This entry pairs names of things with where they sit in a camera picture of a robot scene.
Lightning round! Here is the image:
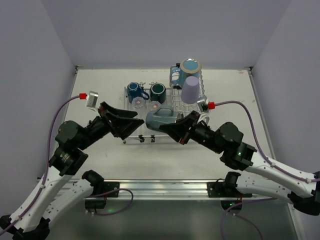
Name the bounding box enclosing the grey blue mug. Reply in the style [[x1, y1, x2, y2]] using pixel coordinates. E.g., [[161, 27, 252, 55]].
[[145, 105, 184, 132]]

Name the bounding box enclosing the lavender plastic cup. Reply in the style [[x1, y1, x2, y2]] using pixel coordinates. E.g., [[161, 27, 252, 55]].
[[180, 76, 200, 105]]

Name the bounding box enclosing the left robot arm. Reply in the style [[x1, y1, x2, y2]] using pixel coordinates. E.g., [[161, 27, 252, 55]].
[[0, 102, 144, 240]]

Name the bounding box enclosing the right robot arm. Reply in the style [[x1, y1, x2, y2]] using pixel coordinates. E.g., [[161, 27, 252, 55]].
[[159, 111, 320, 216]]

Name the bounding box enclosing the clear glass back left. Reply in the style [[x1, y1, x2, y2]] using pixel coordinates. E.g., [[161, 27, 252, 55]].
[[131, 96, 146, 110]]

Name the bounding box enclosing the clear glass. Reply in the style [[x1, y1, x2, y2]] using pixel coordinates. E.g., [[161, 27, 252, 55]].
[[131, 96, 146, 110], [147, 101, 162, 113]]

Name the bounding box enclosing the dark blue mug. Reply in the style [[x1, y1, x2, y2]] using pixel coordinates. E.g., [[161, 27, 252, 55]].
[[126, 82, 150, 104]]

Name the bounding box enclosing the clear glass back right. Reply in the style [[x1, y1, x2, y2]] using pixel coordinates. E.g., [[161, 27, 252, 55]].
[[147, 101, 162, 113]]

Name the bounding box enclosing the dark green mug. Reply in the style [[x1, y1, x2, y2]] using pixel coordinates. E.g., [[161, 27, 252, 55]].
[[150, 83, 167, 104]]

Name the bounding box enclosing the light blue ceramic mug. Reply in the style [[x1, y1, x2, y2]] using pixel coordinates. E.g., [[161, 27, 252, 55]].
[[169, 58, 202, 88]]

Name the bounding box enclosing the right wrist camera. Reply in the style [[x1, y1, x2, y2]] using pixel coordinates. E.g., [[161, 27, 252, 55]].
[[196, 96, 209, 118]]

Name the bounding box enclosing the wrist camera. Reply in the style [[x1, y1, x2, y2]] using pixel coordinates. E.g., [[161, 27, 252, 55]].
[[196, 96, 209, 118], [86, 91, 99, 111]]

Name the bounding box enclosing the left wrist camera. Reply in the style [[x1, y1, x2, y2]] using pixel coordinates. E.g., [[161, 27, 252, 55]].
[[86, 91, 99, 111]]

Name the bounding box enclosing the silver wire dish rack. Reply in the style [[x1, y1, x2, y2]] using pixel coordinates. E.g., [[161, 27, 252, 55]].
[[123, 83, 201, 144]]

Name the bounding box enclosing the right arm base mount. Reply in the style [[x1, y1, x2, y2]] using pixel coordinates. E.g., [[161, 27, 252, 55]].
[[206, 178, 242, 210]]

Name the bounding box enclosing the aluminium frame rail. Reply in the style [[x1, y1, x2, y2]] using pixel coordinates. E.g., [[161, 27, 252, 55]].
[[32, 177, 297, 201]]

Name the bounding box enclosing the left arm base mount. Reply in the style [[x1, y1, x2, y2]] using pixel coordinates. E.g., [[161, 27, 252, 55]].
[[84, 181, 120, 213]]

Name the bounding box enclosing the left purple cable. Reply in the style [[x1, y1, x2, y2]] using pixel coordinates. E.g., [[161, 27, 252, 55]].
[[0, 93, 135, 235]]

